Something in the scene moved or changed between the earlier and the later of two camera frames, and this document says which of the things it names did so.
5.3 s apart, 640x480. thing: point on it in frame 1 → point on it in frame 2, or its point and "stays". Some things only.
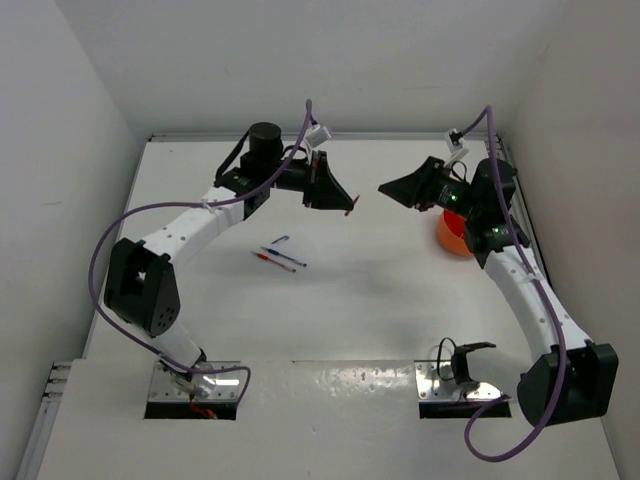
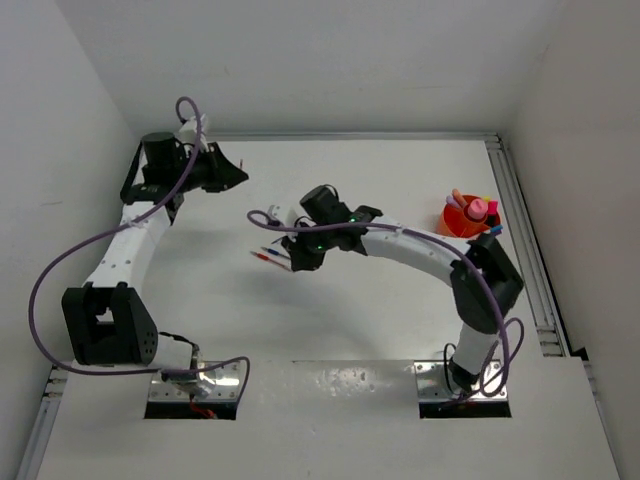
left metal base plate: [197, 385] stays
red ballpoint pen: [275, 262] stays
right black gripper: [415, 189] → [301, 258]
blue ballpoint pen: [275, 252] stays
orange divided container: [451, 233] stays
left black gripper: [325, 193] → [222, 174]
